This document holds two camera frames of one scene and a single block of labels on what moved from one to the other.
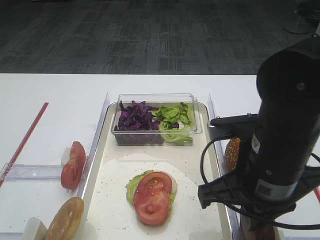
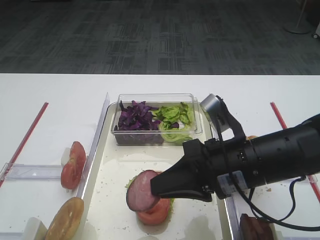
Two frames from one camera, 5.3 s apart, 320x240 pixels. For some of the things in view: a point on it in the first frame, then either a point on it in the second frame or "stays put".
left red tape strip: (27, 137) stays put
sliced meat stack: (266, 233) stays put
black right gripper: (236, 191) -> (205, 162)
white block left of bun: (35, 229) stays put
